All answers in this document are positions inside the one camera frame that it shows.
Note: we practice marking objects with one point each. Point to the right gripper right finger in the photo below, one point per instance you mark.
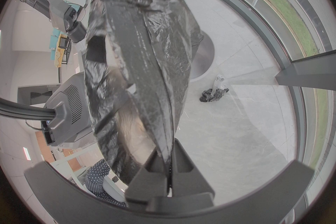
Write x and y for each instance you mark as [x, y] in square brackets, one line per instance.
[189, 178]

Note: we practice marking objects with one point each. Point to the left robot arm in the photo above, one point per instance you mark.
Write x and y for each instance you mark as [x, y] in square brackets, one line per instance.
[59, 11]

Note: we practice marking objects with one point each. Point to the black plastic bag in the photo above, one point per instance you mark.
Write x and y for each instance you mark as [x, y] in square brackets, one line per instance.
[147, 60]

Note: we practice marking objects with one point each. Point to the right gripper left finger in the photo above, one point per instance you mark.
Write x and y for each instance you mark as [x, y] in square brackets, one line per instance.
[147, 183]

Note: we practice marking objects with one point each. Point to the crumpled black plastic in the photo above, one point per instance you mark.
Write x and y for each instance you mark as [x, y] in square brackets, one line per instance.
[210, 95]

